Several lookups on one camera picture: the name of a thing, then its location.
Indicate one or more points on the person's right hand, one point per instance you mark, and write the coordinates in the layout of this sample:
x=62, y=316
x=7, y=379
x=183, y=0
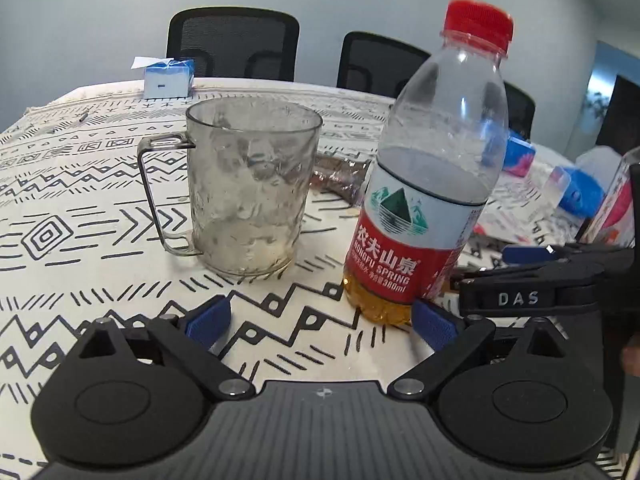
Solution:
x=630, y=356

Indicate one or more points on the red bottle cap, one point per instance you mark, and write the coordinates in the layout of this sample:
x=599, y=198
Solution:
x=480, y=25

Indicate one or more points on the black mesh office chair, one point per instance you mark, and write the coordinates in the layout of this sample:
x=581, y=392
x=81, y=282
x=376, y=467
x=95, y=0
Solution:
x=235, y=42
x=521, y=108
x=376, y=64

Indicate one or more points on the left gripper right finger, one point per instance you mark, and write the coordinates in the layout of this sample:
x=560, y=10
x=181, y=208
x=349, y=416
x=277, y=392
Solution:
x=457, y=343

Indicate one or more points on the clear plastic bottle red label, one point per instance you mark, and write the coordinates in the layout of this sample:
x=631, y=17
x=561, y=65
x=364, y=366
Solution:
x=440, y=154

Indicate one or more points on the blue white tissue pack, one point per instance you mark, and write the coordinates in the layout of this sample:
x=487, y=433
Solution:
x=590, y=177

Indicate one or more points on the blue pink tissue pack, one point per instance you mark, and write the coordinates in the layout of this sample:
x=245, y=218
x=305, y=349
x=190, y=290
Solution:
x=519, y=156

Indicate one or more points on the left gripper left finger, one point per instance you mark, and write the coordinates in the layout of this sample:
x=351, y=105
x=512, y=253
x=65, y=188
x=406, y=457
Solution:
x=185, y=342

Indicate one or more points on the crinkled foil wrapper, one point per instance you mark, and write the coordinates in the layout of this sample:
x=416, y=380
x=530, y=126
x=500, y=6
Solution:
x=342, y=176

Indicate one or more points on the blue tissue box far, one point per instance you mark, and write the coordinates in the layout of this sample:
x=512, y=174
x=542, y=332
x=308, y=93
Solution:
x=165, y=78

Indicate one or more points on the clear glass mug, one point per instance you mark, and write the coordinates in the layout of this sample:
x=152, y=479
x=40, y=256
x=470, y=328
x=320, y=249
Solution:
x=249, y=162

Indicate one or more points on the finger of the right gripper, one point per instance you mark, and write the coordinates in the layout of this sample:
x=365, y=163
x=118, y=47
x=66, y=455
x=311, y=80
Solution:
x=527, y=254

